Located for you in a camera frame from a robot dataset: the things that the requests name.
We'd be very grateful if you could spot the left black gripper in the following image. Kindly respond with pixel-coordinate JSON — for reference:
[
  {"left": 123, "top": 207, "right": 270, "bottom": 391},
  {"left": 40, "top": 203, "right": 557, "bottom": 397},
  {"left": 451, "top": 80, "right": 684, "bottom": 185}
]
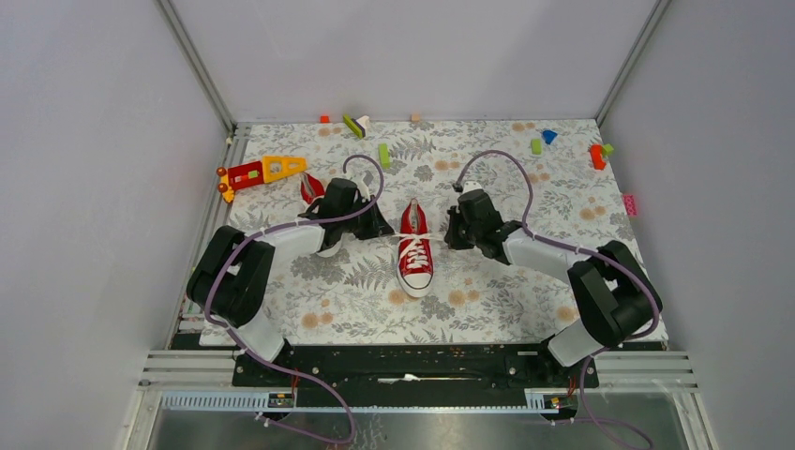
[{"left": 339, "top": 194, "right": 393, "bottom": 240}]

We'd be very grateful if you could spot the red sneaker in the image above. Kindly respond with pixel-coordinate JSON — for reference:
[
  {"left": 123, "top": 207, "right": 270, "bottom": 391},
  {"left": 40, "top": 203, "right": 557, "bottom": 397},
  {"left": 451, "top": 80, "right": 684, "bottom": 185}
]
[
  {"left": 300, "top": 172, "right": 325, "bottom": 206},
  {"left": 393, "top": 198, "right": 437, "bottom": 302}
]

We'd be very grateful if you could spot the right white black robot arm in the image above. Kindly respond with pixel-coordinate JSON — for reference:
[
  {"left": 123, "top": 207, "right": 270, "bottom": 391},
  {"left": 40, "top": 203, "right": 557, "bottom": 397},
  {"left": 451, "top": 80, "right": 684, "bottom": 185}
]
[{"left": 444, "top": 182, "right": 662, "bottom": 386}]

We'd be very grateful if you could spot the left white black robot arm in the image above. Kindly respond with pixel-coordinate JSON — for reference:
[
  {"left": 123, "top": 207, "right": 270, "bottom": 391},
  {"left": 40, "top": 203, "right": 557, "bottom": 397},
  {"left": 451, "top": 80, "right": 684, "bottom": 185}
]
[{"left": 186, "top": 178, "right": 395, "bottom": 385}]

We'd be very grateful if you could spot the floral patterned mat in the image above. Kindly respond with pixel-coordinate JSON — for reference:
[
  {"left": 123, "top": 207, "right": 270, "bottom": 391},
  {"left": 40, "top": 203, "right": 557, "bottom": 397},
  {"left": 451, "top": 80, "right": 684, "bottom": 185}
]
[{"left": 241, "top": 119, "right": 638, "bottom": 345}]

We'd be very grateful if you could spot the green block near centre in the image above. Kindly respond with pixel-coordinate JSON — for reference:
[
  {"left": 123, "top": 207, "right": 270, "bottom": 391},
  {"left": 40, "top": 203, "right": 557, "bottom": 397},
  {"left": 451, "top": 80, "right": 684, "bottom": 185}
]
[{"left": 378, "top": 143, "right": 392, "bottom": 170}]

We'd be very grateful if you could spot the green purple white block stack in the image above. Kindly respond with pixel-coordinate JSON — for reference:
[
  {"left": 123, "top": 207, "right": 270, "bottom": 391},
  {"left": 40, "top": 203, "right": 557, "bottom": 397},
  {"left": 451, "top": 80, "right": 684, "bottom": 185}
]
[{"left": 342, "top": 114, "right": 370, "bottom": 139}]

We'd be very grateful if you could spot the red yellow toy block assembly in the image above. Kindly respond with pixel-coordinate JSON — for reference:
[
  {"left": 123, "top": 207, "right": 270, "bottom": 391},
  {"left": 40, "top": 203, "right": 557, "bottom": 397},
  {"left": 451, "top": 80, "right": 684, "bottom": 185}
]
[{"left": 216, "top": 156, "right": 308, "bottom": 203}]

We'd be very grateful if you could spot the blue triangular block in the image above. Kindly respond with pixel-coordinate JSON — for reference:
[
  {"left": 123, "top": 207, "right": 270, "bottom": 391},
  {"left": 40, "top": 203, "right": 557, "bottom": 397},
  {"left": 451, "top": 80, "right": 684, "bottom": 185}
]
[{"left": 542, "top": 129, "right": 558, "bottom": 145}]

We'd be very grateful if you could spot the orange block right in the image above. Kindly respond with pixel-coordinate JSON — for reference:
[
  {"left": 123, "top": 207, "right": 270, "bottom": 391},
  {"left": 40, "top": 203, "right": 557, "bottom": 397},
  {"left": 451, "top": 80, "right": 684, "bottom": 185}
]
[{"left": 589, "top": 143, "right": 607, "bottom": 171}]

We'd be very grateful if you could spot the pink block at edge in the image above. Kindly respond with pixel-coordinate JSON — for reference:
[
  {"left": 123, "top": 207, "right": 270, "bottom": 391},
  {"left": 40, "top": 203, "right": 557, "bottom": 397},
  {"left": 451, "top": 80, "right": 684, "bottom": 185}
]
[{"left": 622, "top": 194, "right": 638, "bottom": 218}]

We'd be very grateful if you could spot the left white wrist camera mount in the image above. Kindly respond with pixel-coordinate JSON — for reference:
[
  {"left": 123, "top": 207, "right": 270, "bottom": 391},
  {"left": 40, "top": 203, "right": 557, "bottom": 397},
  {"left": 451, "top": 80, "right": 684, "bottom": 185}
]
[{"left": 352, "top": 172, "right": 373, "bottom": 201}]

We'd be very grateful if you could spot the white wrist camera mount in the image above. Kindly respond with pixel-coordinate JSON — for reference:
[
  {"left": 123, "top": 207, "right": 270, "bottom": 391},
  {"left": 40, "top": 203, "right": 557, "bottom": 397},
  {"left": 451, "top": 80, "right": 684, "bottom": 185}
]
[
  {"left": 453, "top": 181, "right": 483, "bottom": 196},
  {"left": 352, "top": 172, "right": 373, "bottom": 201}
]

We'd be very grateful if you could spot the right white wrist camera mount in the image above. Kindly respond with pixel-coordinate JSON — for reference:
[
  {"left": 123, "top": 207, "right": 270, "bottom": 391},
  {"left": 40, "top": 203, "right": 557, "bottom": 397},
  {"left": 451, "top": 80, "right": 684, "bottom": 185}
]
[{"left": 453, "top": 181, "right": 483, "bottom": 196}]

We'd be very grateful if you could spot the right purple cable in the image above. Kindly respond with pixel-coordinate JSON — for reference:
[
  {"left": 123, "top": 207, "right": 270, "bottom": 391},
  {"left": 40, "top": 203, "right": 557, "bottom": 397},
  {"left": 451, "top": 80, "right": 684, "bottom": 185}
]
[{"left": 453, "top": 149, "right": 663, "bottom": 450}]

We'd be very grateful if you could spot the purple cable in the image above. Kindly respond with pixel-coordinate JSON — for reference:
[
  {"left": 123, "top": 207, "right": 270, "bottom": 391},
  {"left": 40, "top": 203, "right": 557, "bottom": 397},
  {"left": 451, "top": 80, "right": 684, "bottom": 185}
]
[
  {"left": 453, "top": 149, "right": 663, "bottom": 450},
  {"left": 203, "top": 154, "right": 386, "bottom": 446}
]

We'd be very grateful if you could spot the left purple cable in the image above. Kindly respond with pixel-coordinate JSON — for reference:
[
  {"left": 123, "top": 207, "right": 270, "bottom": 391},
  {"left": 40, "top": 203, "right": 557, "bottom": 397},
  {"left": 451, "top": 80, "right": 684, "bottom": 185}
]
[{"left": 203, "top": 154, "right": 386, "bottom": 446}]

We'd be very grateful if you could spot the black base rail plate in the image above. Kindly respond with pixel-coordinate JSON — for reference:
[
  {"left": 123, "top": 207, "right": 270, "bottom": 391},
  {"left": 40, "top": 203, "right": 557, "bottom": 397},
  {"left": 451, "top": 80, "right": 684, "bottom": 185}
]
[{"left": 171, "top": 332, "right": 668, "bottom": 412}]

